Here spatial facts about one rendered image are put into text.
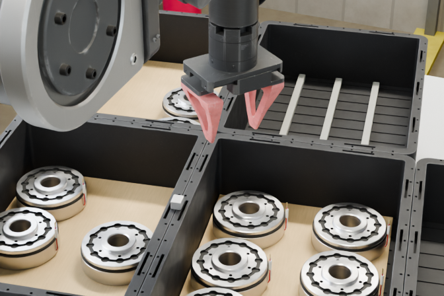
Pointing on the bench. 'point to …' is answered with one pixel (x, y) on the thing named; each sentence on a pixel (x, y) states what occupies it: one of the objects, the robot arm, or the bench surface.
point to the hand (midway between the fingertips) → (232, 127)
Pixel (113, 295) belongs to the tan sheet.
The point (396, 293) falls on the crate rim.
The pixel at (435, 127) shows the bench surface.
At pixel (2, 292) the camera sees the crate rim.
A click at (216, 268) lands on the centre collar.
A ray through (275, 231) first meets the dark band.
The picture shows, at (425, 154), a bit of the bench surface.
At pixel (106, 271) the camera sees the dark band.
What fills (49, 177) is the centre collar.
